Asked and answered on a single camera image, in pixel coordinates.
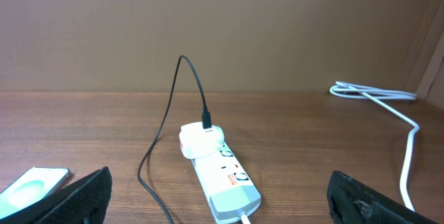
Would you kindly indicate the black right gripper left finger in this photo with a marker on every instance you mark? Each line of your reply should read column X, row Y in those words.
column 84, row 201

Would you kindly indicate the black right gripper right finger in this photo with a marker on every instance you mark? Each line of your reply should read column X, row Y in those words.
column 352, row 202

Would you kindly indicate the Galaxy smartphone blue screen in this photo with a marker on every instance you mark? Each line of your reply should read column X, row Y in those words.
column 32, row 186

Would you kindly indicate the white power strip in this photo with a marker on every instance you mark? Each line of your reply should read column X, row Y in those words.
column 230, row 193

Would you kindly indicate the white USB wall charger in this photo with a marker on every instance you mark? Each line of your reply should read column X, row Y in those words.
column 196, row 142

